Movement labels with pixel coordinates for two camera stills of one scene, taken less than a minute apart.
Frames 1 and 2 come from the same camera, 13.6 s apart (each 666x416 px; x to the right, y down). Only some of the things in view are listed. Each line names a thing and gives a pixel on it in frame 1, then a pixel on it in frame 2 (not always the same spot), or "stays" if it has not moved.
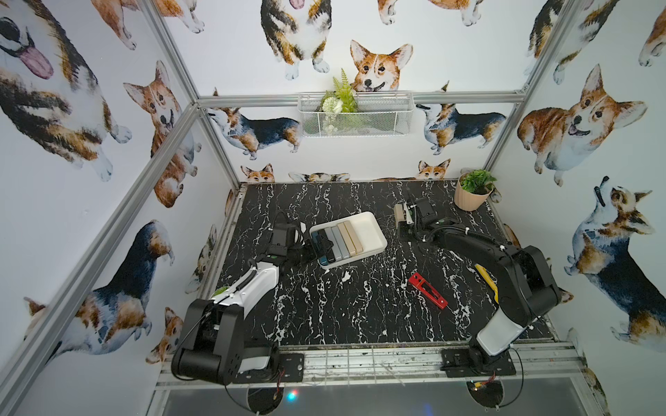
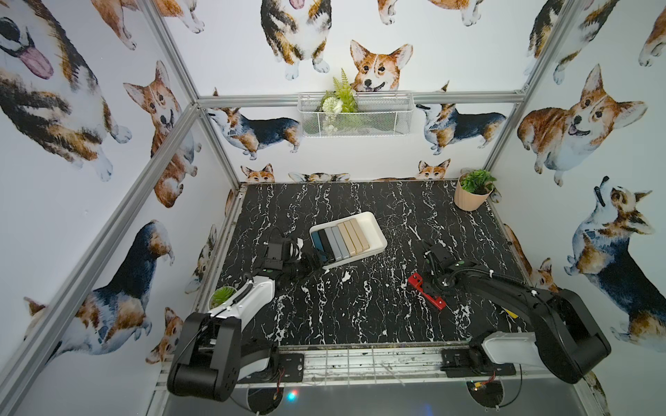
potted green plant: x=473 y=189 stays
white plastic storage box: x=368 y=231 stays
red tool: x=428 y=289 stays
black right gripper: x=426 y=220 → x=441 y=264
